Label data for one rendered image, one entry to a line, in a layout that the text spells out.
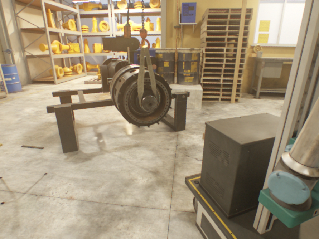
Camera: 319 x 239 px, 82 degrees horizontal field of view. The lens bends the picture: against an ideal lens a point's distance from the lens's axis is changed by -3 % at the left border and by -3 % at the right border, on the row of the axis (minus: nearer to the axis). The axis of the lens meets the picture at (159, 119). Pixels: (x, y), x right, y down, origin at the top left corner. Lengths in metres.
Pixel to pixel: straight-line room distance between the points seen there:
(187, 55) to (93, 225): 4.00
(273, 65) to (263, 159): 4.97
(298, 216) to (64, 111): 2.40
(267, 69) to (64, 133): 5.18
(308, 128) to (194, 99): 3.81
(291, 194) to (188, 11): 5.64
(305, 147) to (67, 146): 2.56
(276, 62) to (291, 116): 5.15
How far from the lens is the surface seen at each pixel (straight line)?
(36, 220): 1.97
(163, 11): 6.15
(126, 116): 1.74
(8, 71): 7.64
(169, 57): 4.83
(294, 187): 0.71
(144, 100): 1.61
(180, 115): 3.08
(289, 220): 0.92
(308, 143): 0.67
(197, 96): 4.36
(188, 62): 4.77
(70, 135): 2.71
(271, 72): 6.07
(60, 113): 2.61
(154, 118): 1.76
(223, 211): 1.35
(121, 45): 4.28
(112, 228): 1.70
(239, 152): 1.07
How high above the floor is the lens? 1.29
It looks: 21 degrees down
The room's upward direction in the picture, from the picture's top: straight up
